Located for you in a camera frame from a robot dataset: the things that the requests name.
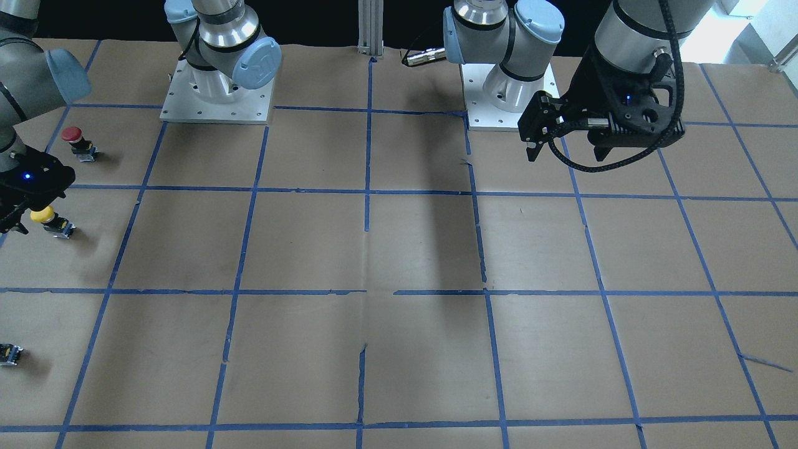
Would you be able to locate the aluminium frame post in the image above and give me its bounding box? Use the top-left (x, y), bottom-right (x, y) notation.
top-left (357, 0), bottom-right (384, 59)

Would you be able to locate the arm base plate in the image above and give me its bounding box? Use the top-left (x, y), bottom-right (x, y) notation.
top-left (461, 64), bottom-right (559, 132)
top-left (160, 60), bottom-right (276, 125)

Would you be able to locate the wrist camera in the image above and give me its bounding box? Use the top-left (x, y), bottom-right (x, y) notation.
top-left (605, 54), bottom-right (686, 148)
top-left (1, 146), bottom-right (76, 212)

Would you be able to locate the red push button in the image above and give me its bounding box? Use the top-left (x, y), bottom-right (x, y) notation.
top-left (60, 126), bottom-right (97, 163)

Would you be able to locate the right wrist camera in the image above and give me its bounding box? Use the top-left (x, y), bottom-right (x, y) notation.
top-left (1, 146), bottom-right (76, 212)

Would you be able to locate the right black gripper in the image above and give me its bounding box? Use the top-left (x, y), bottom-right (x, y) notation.
top-left (1, 187), bottom-right (34, 234)

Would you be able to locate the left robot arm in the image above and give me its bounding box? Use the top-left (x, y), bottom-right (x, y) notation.
top-left (443, 1), bottom-right (711, 173)

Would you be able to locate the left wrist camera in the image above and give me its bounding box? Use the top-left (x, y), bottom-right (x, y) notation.
top-left (605, 54), bottom-right (686, 148)

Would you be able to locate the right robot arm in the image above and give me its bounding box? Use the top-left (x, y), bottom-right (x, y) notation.
top-left (2, 1), bottom-right (282, 238)

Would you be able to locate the yellow push button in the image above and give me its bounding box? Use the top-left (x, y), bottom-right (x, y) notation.
top-left (29, 206), bottom-right (76, 239)

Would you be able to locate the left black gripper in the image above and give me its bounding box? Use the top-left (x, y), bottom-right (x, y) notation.
top-left (518, 47), bottom-right (621, 162)

